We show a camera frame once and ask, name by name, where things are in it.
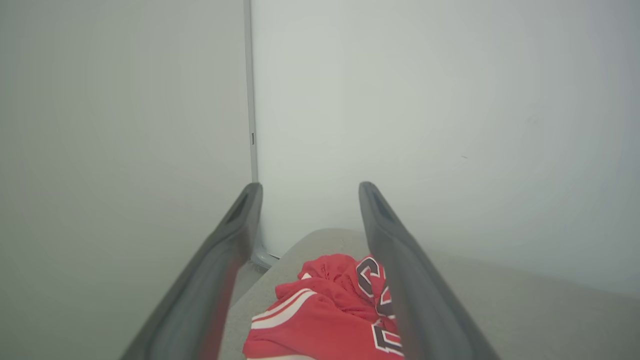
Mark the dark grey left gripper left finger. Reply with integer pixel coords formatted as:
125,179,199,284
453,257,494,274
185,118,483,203
120,182,264,360

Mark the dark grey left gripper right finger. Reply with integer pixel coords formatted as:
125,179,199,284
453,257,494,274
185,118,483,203
358,181,501,360

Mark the red Bulls 23 jersey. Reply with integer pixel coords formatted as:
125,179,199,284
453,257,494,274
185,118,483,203
242,253,405,360

